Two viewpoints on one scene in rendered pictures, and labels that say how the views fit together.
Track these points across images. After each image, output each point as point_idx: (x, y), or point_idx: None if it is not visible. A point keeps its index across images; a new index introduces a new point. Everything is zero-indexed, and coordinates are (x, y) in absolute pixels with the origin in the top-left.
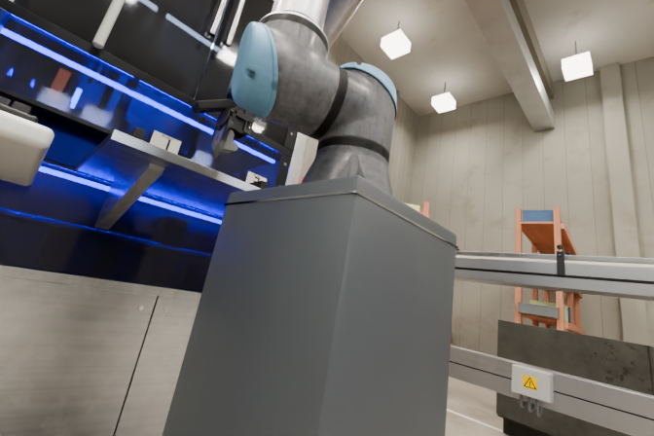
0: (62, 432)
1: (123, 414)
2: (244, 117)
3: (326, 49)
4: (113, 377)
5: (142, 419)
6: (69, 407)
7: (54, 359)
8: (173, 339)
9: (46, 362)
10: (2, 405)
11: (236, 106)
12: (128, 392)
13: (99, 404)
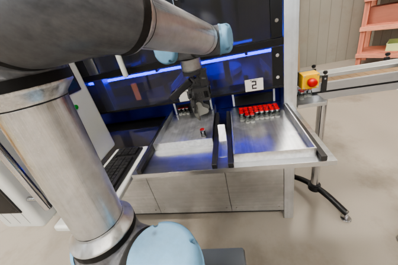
0: (212, 197)
1: (230, 194)
2: (200, 90)
3: (105, 258)
4: (220, 184)
5: (238, 196)
6: (210, 192)
7: (197, 181)
8: (238, 173)
9: (196, 182)
10: (192, 191)
11: (192, 83)
12: (228, 188)
13: (220, 191)
